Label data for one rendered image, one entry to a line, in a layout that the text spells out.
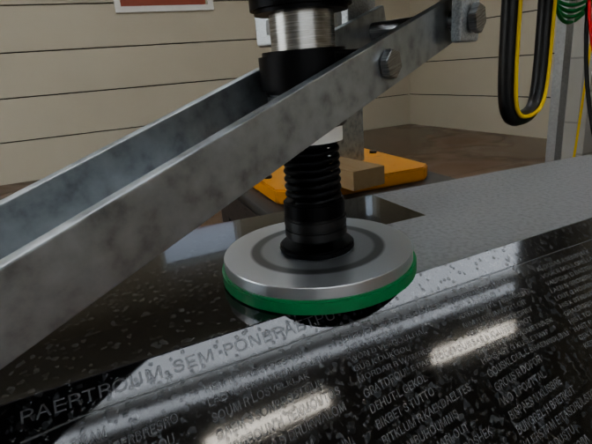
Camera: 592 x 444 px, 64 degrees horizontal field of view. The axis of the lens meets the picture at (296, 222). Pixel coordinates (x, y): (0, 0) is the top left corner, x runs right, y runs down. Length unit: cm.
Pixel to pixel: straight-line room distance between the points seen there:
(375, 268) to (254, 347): 14
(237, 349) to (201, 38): 652
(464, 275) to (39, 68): 629
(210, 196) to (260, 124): 7
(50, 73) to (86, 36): 62
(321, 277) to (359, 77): 19
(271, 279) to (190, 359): 11
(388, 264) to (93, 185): 28
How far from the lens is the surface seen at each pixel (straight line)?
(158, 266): 62
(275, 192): 127
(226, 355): 44
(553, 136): 327
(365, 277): 46
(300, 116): 41
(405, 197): 81
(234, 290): 49
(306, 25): 47
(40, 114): 663
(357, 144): 152
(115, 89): 669
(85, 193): 42
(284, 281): 46
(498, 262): 60
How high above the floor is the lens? 109
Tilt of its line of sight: 18 degrees down
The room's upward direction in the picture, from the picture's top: 5 degrees counter-clockwise
